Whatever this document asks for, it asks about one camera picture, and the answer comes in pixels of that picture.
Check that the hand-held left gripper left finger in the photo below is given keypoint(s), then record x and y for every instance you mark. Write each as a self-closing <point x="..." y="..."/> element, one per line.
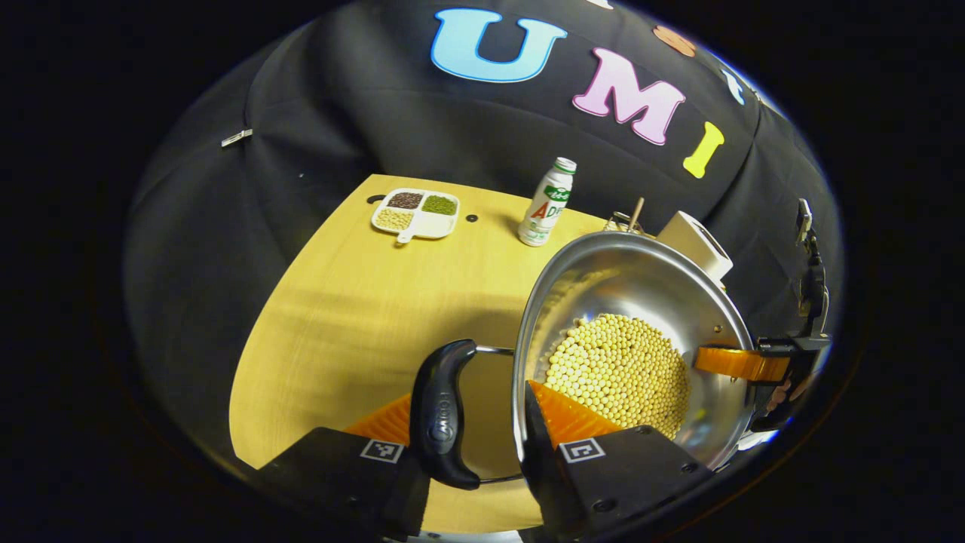
<point x="339" y="475"/>

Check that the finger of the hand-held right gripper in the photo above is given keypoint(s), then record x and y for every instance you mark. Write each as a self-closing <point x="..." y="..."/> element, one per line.
<point x="739" y="364"/>

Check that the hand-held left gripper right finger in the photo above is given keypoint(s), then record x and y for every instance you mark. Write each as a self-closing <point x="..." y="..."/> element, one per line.
<point x="537" y="452"/>

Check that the pile of yellow soybeans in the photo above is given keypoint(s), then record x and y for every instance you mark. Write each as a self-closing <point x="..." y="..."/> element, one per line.
<point x="618" y="373"/>

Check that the white toaster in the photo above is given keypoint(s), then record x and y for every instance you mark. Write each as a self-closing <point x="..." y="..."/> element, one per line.
<point x="697" y="241"/>

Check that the white bottle with green label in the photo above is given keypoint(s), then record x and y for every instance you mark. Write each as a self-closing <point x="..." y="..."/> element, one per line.
<point x="546" y="207"/>

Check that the white divided dish of grains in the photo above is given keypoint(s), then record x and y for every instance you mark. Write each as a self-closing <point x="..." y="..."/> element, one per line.
<point x="415" y="215"/>

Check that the small metal clip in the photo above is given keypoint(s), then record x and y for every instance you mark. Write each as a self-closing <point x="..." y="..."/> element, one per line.
<point x="237" y="137"/>

